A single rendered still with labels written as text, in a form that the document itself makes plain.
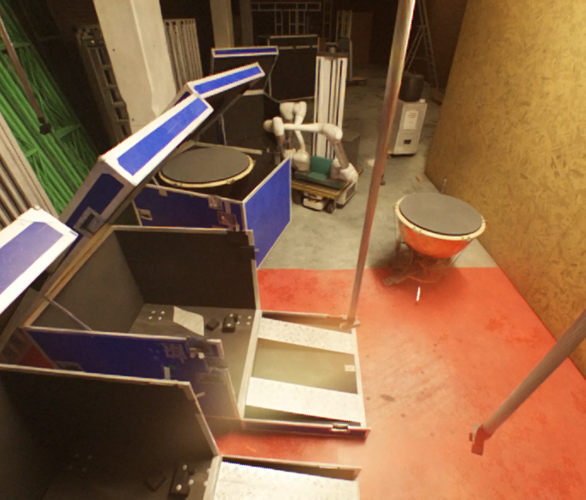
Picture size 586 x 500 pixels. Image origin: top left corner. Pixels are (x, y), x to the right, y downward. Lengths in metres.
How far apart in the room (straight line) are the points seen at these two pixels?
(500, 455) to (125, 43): 4.21
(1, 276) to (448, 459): 2.31
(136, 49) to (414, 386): 3.60
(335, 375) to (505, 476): 1.15
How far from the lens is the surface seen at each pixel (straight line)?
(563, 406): 2.99
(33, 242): 0.92
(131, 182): 1.05
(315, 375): 2.43
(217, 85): 2.52
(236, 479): 2.06
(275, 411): 2.23
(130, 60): 3.53
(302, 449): 2.24
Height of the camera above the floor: 2.13
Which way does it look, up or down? 38 degrees down
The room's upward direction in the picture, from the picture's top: straight up
